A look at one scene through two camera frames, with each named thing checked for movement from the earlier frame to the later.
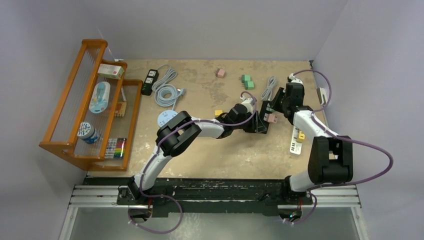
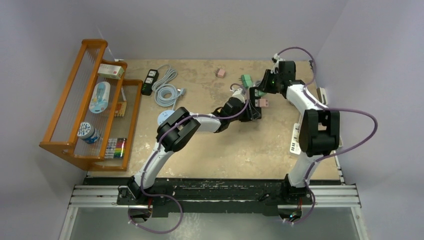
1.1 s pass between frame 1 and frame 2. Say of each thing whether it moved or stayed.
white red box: stayed
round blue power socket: stayed
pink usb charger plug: stayed
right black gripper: moved
